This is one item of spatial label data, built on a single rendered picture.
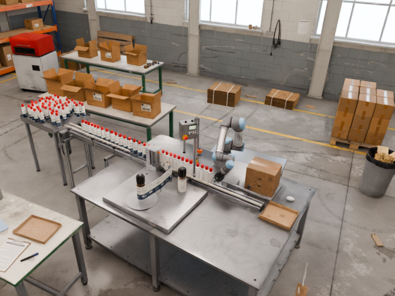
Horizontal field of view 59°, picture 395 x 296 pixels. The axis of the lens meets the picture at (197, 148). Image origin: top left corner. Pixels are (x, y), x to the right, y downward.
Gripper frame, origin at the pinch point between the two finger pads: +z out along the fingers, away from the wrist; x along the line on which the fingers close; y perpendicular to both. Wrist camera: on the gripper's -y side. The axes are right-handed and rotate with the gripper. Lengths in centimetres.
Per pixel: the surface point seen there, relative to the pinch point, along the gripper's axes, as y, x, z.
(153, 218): 74, -15, 15
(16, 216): 138, -108, 78
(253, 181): -17.8, 27.9, -20.1
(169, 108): -147, -138, 97
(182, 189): 31.7, -16.4, 8.3
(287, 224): 7, 76, -32
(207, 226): 50, 25, -2
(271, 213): 1, 60, -23
